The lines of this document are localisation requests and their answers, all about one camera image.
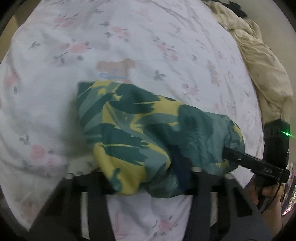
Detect cream bear print duvet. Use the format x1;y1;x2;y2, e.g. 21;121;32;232
209;1;294;123

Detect green yellow floral pants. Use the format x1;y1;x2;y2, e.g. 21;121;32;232
76;80;246;199

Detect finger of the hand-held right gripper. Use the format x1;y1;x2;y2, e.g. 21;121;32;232
222;146;290;182

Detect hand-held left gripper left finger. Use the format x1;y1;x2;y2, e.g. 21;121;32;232
29;173;116;241

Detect dark clothes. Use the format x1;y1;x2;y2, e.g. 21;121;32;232
217;0;248;18

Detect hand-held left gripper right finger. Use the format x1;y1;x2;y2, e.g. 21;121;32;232
174;156;256;241

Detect person's right hand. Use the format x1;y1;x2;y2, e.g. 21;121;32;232
244;177;290;234

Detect floral bed sheet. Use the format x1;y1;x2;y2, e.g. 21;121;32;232
0;0;265;241

